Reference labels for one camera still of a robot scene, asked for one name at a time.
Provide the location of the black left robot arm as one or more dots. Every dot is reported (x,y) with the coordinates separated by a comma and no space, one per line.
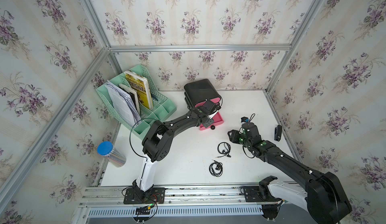
(158,140)

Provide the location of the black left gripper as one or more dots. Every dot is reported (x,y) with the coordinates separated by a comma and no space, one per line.
(211,122)

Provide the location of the green desk organizer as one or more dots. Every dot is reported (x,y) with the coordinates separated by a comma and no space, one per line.
(163,107)

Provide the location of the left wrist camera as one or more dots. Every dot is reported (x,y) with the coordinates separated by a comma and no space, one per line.
(211,107)

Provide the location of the pink bottom drawer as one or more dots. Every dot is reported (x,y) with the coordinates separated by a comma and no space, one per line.
(216,120)

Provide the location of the yellow book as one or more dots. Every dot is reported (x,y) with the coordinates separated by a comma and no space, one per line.
(141,85)

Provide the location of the black stapler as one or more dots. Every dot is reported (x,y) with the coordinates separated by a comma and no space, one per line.
(278,133)

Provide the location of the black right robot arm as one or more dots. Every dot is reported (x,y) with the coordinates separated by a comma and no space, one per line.
(320,194)

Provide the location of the black earphones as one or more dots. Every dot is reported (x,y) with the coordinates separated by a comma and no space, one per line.
(224,150)
(216,169)

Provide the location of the blue lid container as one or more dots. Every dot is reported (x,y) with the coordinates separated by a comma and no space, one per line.
(107,150)

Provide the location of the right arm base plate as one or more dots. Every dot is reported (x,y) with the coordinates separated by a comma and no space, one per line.
(261,192)

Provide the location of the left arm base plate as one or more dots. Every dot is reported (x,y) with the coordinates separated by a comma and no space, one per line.
(136,196)

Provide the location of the pink top drawer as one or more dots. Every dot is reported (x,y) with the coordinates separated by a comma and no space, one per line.
(216,100)

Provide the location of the pink drawer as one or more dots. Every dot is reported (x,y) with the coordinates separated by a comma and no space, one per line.
(216,120)
(216,100)

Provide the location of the black white notebook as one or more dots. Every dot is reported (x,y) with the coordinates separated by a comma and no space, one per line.
(133,95)

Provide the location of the black drawer cabinet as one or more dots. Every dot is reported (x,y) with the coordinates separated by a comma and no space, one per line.
(198,91)

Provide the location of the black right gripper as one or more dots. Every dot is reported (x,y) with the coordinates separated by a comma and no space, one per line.
(233,135)

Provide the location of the aluminium front rail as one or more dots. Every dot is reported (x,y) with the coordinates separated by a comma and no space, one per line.
(180,201)

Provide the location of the white paper stack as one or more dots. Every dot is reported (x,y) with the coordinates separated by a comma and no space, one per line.
(123,104)

